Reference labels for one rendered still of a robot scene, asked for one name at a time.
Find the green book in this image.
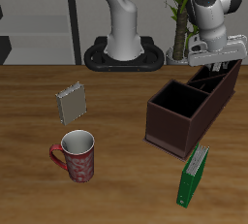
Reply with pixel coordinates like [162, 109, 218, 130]
[175, 143, 210, 208]

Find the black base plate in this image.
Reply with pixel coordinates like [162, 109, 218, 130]
[83, 35, 166, 73]

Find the grey shelf unit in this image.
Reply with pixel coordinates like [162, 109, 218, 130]
[0, 0, 82, 66]

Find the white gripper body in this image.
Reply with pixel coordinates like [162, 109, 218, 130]
[187, 34, 248, 68]

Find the grey book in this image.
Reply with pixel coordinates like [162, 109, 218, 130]
[55, 81, 88, 126]

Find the red patterned mug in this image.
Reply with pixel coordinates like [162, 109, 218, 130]
[48, 129, 96, 183]

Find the green pot plant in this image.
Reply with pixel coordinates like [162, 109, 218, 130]
[165, 0, 221, 66]

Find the dark brown desk caddy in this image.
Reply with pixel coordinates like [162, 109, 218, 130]
[142, 58, 243, 162]

